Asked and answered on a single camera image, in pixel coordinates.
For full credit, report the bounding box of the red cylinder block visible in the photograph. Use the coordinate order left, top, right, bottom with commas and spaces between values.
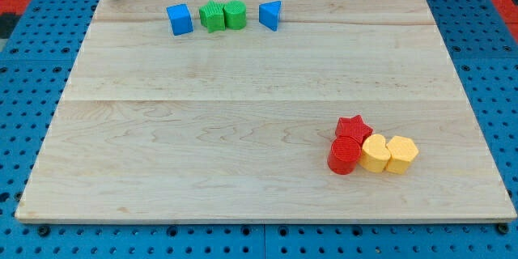
327, 136, 362, 175

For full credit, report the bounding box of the yellow hexagon block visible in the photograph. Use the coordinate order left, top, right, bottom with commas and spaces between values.
385, 136, 419, 174

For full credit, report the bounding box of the green cylinder block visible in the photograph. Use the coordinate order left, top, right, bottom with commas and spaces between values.
223, 0, 247, 30

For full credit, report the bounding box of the green star block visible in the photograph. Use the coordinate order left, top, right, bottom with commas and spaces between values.
198, 0, 226, 33

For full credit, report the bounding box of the wooden board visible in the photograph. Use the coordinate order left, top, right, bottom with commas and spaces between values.
15, 0, 516, 224

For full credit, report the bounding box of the blue cube block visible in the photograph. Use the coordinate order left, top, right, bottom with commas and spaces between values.
166, 3, 193, 36

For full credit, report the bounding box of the red star block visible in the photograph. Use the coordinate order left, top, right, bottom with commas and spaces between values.
335, 115, 373, 146

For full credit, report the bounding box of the blue triangle block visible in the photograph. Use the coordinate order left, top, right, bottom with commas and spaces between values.
259, 1, 282, 32

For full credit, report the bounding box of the yellow heart block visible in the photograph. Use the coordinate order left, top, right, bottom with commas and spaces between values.
359, 134, 391, 173

